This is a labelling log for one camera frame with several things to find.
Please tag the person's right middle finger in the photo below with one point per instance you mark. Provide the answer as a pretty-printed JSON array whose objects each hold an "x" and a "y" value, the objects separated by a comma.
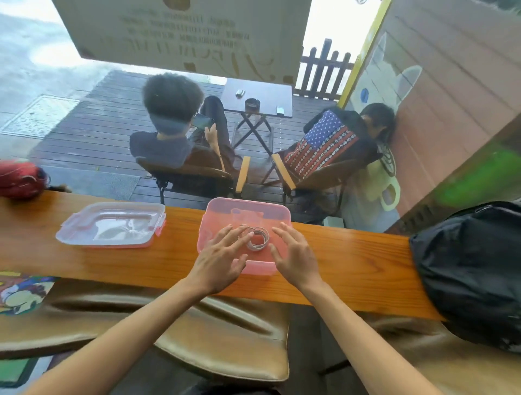
[{"x": 291, "y": 231}]

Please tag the person's left forearm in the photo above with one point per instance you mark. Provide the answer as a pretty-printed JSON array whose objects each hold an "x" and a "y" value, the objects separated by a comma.
[{"x": 122, "y": 342}]

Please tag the clear lid with pink clips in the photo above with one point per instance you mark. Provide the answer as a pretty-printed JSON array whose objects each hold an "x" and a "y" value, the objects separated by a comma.
[{"x": 112, "y": 226}]

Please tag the brown leather seat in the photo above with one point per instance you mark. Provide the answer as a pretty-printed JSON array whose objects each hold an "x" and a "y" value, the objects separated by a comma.
[
  {"x": 228, "y": 329},
  {"x": 460, "y": 362}
]

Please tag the black backpack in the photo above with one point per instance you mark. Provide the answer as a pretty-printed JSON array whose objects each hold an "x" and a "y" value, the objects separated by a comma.
[{"x": 472, "y": 268}]

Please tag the person's right little finger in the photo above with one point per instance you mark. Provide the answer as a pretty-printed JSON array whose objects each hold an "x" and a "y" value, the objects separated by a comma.
[{"x": 310, "y": 249}]

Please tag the grey doormat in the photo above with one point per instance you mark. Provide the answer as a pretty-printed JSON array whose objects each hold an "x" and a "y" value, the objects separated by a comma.
[{"x": 93, "y": 183}]

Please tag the black ashtray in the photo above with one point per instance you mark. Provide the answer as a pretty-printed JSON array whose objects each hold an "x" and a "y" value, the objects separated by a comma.
[{"x": 252, "y": 105}]

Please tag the white cat window sticker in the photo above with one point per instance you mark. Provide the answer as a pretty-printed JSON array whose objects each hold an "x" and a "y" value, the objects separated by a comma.
[{"x": 386, "y": 89}]

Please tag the person's left middle finger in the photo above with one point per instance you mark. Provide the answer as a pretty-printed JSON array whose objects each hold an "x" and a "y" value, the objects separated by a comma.
[{"x": 238, "y": 237}]

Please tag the colourful cartoon cushion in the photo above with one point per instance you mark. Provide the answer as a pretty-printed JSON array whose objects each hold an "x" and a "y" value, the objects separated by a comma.
[{"x": 22, "y": 293}]

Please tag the coil of metal rings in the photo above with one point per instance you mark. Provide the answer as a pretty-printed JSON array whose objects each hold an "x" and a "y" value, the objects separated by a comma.
[{"x": 260, "y": 240}]

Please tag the pink plastic container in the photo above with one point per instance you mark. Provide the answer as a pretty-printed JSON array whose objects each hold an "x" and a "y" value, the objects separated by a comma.
[{"x": 252, "y": 213}]

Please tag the person's left hand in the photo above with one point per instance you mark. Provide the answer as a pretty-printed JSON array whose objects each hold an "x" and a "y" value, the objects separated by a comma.
[{"x": 213, "y": 266}]

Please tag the dark smartphone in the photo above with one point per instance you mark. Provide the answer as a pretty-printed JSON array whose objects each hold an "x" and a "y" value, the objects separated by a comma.
[{"x": 202, "y": 121}]

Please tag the person's left thumb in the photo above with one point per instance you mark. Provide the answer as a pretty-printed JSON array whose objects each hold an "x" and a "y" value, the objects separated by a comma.
[{"x": 240, "y": 263}]

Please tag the person's right hand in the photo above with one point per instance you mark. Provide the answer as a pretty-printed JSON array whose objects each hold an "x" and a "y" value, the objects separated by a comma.
[{"x": 299, "y": 260}]

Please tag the person's right forearm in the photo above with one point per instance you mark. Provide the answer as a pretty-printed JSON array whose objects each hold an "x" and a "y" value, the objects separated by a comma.
[{"x": 358, "y": 346}]

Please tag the large beige signboard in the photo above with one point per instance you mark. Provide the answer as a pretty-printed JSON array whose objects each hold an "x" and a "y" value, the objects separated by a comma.
[{"x": 183, "y": 36}]

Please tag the square manhole cover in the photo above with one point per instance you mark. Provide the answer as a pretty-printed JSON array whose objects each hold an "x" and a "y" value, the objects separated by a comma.
[{"x": 40, "y": 116}]

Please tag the dark wooden fence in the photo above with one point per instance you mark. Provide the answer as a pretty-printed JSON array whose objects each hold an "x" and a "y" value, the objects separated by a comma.
[{"x": 323, "y": 69}]

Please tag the dark folding table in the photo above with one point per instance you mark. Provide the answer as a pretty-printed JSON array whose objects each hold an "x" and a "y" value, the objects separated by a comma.
[{"x": 260, "y": 95}]

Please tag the person's left little finger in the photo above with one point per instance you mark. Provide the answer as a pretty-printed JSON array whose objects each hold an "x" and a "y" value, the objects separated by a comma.
[{"x": 217, "y": 236}]

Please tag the person's right thumb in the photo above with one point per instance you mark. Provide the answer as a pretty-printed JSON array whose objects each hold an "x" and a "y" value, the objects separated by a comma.
[{"x": 276, "y": 256}]

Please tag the red helmet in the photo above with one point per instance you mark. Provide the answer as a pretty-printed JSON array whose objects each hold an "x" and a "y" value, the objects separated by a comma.
[{"x": 20, "y": 179}]

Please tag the wooden armrest folding chair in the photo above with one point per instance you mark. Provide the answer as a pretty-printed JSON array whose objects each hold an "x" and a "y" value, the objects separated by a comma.
[
  {"x": 195, "y": 179},
  {"x": 321, "y": 179}
]

